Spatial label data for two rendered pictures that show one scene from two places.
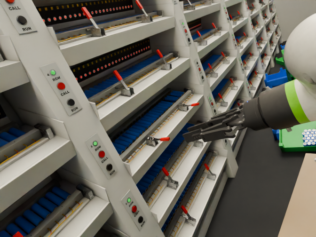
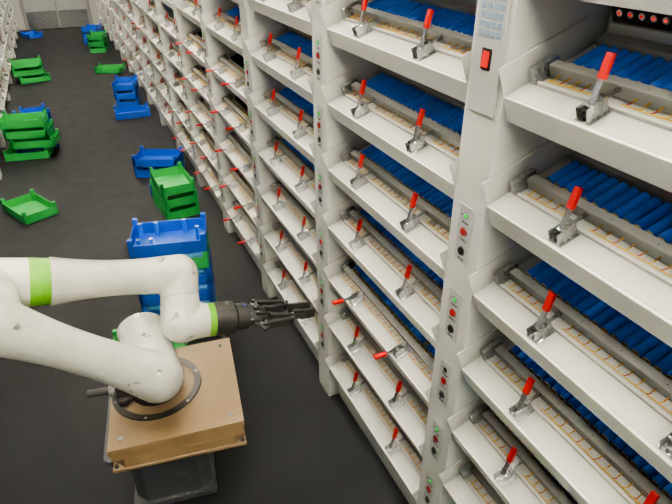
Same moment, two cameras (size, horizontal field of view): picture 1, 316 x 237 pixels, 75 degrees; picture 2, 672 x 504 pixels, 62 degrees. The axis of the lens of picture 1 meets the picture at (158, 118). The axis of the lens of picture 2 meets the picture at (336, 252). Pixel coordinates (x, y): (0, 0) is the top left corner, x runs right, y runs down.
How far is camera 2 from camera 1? 1.87 m
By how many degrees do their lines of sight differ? 100
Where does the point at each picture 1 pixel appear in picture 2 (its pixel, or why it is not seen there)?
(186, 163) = (375, 373)
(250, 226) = (328, 473)
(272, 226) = (307, 487)
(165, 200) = (345, 336)
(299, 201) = (228, 372)
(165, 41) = not seen: hidden behind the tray
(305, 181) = (231, 389)
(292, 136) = not seen: outside the picture
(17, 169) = (307, 197)
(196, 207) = (365, 405)
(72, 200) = not seen: hidden behind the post
